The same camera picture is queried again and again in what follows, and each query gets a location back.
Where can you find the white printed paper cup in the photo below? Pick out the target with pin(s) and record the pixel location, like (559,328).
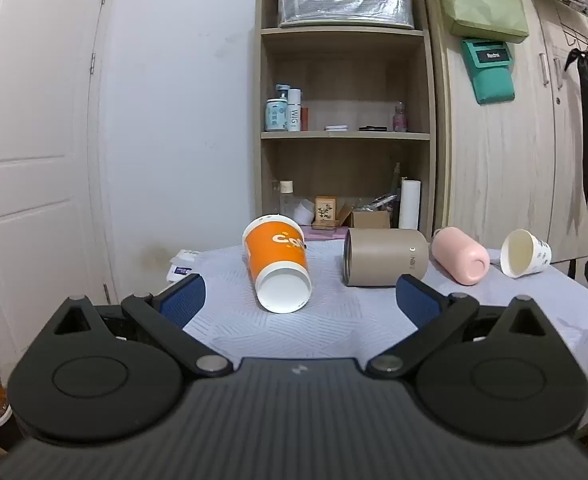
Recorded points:
(539,256)

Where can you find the green hanging bag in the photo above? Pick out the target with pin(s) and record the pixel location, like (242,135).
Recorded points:
(483,7)

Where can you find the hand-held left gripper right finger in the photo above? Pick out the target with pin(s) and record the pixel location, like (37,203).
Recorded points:
(418,299)

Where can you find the white paper roll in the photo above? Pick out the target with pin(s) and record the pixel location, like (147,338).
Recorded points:
(409,205)

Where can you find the white and blue tissue packet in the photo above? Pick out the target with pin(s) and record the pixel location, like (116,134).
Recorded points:
(181,267)

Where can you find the small pink bottle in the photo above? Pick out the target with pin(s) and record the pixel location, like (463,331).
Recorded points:
(399,119)

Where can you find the teal hanging pouch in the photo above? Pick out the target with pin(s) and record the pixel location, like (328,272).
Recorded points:
(491,77)

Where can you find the wooden shelf unit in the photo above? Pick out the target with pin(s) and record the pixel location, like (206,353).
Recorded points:
(344,33)

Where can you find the light wooden wardrobe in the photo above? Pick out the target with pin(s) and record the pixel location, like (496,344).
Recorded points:
(503,170)

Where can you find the white tube bottle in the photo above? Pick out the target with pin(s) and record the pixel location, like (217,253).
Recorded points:
(294,110)

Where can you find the silver wrapped box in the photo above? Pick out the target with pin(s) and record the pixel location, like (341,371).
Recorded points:
(346,0)

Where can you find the white flat tin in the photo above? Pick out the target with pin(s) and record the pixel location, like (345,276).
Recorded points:
(336,128)

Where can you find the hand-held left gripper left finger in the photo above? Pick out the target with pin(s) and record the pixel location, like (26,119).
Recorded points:
(181,299)

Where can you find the taupe metal mug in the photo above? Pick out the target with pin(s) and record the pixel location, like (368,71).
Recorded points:
(388,258)

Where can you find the pale patterned table cloth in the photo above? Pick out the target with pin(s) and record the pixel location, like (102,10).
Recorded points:
(353,312)

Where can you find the pink cup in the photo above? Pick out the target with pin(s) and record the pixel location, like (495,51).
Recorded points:
(459,255)

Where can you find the clear bottle with beige cap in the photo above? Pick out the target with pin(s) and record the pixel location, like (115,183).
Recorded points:
(286,200)

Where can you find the black flat case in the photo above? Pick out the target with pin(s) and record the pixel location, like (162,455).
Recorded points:
(373,128)

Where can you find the orange paper cup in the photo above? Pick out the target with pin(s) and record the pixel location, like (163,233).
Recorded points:
(274,256)

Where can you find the floral printed box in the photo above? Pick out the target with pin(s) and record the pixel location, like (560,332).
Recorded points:
(326,209)

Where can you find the blue and white bottle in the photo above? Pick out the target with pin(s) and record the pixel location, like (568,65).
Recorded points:
(276,116)

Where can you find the open cardboard box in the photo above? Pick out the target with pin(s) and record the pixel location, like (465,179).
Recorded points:
(371,220)

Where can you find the white door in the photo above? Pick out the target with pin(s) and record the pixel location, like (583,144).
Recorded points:
(29,160)

